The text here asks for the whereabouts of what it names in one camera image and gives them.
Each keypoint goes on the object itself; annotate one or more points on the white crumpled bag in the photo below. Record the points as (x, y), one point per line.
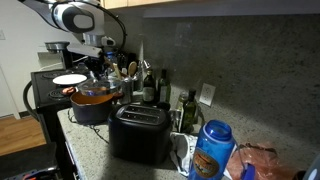
(181, 150)

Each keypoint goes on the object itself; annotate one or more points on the green glass bottle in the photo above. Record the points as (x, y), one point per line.
(164, 90)

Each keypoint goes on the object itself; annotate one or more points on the pink plastic bag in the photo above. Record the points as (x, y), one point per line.
(266, 163)

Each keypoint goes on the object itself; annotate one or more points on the dark labelled wine bottle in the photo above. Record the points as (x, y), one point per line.
(149, 91)

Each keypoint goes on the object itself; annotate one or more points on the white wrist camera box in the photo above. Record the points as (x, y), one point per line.
(85, 50)

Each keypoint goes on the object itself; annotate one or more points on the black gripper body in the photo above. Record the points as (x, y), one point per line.
(96, 64)

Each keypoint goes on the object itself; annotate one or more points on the white round plate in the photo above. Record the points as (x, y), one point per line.
(70, 79)

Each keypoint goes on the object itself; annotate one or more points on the blue water bottle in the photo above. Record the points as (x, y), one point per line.
(211, 150)

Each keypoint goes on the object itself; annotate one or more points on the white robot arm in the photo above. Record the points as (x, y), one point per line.
(66, 16)

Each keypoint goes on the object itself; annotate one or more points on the perforated metal utensil holder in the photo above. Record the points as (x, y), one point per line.
(126, 91)

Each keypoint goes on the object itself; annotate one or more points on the black stove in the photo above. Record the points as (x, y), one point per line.
(43, 90)

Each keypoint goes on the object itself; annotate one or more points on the steel coffee maker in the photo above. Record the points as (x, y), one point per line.
(56, 46)

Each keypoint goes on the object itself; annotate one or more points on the wooden spatula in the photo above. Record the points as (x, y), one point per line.
(116, 70)

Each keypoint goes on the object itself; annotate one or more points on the clear glass bottle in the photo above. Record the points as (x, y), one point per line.
(180, 100)

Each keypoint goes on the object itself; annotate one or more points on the black tool tray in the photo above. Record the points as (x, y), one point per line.
(26, 160)

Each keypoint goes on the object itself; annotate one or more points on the wooden spoon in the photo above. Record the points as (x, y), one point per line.
(132, 68)

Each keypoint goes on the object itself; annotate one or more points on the dark pot orange interior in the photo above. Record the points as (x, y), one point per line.
(90, 111)

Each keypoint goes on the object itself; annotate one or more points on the black toaster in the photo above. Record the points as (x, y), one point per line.
(140, 140)

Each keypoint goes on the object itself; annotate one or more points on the white wall outlet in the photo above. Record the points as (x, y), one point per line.
(206, 94)

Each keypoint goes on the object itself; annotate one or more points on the black grey round device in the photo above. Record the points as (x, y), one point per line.
(313, 170)

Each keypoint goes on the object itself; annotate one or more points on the green olive oil bottle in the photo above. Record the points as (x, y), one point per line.
(189, 113)

